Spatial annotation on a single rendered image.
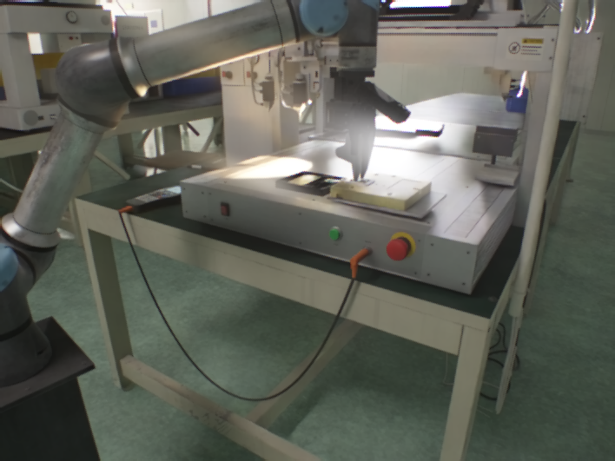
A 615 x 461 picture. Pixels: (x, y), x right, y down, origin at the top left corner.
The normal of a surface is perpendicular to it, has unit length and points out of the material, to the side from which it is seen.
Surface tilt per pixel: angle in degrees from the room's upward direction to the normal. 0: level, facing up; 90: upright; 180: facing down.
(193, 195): 90
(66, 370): 0
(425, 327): 90
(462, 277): 90
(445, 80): 90
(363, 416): 0
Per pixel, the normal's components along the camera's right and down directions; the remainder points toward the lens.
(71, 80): -0.42, 0.34
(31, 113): 0.84, 0.21
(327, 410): 0.00, -0.93
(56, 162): 0.06, 0.31
